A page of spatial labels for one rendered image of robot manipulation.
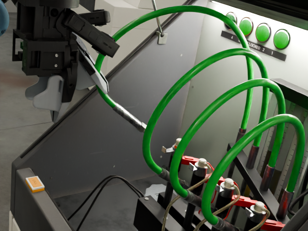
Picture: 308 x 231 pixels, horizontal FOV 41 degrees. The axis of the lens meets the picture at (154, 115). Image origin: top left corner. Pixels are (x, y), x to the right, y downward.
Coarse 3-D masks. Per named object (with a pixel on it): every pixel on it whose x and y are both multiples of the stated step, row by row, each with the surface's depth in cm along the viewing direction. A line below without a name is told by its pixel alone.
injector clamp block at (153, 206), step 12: (144, 204) 96; (156, 204) 97; (180, 204) 98; (144, 216) 96; (156, 216) 92; (168, 216) 93; (180, 216) 95; (144, 228) 97; (156, 228) 92; (168, 228) 89; (180, 228) 90; (192, 228) 92
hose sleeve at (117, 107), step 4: (116, 104) 92; (112, 108) 92; (116, 108) 91; (120, 108) 92; (116, 112) 92; (120, 112) 92; (124, 112) 92; (128, 112) 93; (124, 116) 93; (128, 116) 93; (132, 116) 94; (128, 120) 93; (132, 120) 94; (136, 120) 94; (132, 124) 94; (136, 124) 94; (140, 124) 95
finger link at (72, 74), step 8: (72, 56) 64; (72, 64) 62; (64, 72) 64; (72, 72) 63; (64, 80) 64; (72, 80) 64; (64, 88) 65; (72, 88) 64; (64, 96) 65; (72, 96) 66
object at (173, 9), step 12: (156, 12) 85; (168, 12) 85; (204, 12) 87; (216, 12) 87; (132, 24) 84; (228, 24) 89; (120, 36) 85; (240, 36) 90; (96, 60) 87; (252, 60) 94; (252, 72) 95; (108, 96) 90; (252, 96) 98
